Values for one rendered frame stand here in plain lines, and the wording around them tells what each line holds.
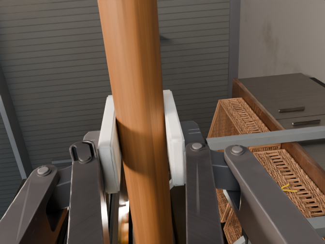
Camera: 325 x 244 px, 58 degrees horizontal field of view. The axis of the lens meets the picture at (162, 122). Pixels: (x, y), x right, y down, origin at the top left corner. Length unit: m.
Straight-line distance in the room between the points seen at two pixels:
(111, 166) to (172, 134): 0.04
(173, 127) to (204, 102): 3.68
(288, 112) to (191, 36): 2.15
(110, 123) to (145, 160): 0.03
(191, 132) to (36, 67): 3.63
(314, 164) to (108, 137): 1.17
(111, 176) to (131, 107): 0.04
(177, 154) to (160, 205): 0.06
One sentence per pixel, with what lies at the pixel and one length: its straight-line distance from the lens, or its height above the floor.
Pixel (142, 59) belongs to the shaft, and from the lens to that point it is 0.15.
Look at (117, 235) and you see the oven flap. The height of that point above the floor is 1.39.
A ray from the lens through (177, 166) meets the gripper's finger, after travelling 0.16.
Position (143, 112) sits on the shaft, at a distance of 0.16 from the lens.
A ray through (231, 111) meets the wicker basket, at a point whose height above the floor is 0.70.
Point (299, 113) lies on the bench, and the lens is 1.67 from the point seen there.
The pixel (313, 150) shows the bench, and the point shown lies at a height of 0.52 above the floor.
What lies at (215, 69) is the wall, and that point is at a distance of 3.74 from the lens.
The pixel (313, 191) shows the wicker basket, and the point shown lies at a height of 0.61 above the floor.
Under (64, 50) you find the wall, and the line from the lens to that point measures 3.65.
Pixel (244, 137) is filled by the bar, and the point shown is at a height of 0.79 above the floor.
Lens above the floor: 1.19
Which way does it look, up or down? 3 degrees down
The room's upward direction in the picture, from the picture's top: 96 degrees counter-clockwise
